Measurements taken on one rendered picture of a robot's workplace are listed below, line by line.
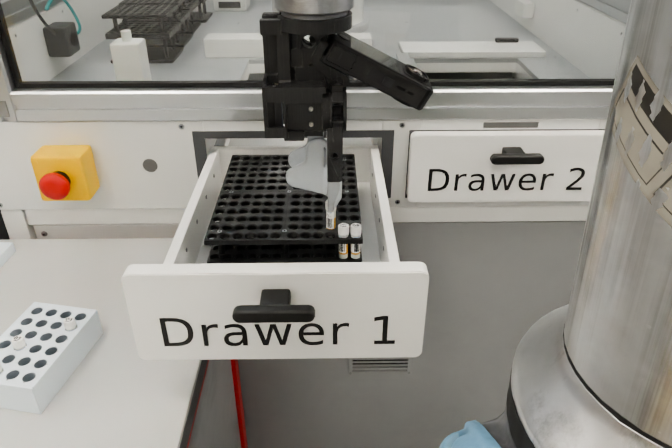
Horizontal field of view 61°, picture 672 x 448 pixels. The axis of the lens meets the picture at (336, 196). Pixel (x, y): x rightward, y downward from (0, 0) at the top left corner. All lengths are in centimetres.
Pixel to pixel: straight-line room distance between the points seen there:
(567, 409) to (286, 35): 43
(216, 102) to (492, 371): 72
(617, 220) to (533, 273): 87
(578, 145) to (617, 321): 73
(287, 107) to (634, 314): 44
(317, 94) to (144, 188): 44
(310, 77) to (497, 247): 53
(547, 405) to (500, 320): 89
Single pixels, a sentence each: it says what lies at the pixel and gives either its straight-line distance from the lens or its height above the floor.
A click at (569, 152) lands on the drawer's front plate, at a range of 90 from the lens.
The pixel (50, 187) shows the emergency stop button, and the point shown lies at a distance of 88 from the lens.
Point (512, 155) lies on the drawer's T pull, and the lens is 84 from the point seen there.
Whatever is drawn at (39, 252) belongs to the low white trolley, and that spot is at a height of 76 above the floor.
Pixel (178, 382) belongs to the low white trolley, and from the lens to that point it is 69.
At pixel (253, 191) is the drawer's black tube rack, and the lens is 74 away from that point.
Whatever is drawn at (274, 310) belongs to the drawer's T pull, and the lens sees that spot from 53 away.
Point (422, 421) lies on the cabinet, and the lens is 126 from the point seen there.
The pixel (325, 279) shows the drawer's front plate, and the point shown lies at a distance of 55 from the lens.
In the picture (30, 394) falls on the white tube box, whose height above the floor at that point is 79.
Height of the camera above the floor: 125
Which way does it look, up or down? 29 degrees down
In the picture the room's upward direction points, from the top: straight up
